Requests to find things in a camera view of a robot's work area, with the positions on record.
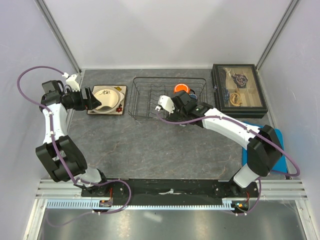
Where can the black glass-lid jewelry box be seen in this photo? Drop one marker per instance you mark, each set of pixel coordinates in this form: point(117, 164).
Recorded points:
point(237, 91)

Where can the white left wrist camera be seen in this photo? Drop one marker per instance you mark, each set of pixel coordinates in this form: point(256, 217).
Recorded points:
point(71, 81)

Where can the blue cloth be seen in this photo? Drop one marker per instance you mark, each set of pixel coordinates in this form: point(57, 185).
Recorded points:
point(281, 165)

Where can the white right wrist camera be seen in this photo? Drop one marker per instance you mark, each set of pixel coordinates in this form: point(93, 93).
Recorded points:
point(165, 103)

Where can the grey slotted cable duct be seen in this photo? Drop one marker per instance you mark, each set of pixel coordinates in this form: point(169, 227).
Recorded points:
point(90, 204)

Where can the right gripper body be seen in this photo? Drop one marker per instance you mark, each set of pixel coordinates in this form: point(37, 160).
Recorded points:
point(176, 114)

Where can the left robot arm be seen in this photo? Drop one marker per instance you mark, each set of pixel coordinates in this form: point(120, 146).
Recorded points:
point(59, 155)

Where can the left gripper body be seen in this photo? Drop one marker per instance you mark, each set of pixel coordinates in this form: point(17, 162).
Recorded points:
point(75, 101)

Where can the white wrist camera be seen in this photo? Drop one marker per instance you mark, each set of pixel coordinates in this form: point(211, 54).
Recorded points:
point(165, 103)
point(71, 81)

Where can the small cream plate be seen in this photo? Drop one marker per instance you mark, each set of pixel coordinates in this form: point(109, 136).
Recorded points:
point(106, 97)

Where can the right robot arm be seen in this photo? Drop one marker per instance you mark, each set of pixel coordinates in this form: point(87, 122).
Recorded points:
point(261, 143)

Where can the blue mug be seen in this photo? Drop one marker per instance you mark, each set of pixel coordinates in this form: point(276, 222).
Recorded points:
point(193, 96)

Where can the black wire dish rack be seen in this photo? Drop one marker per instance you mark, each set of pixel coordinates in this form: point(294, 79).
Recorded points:
point(146, 91)

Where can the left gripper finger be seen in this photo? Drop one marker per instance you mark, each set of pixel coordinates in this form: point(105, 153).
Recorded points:
point(87, 93)
point(92, 103)

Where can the cream plate blue spiral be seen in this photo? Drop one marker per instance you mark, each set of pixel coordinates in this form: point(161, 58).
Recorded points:
point(121, 96)

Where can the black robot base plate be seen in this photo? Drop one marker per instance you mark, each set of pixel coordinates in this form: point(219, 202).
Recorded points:
point(135, 191)

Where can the square floral plate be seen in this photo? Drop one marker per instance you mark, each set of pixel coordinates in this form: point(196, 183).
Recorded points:
point(112, 97)

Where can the orange mug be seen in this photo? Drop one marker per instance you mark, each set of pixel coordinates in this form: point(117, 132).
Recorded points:
point(181, 87)

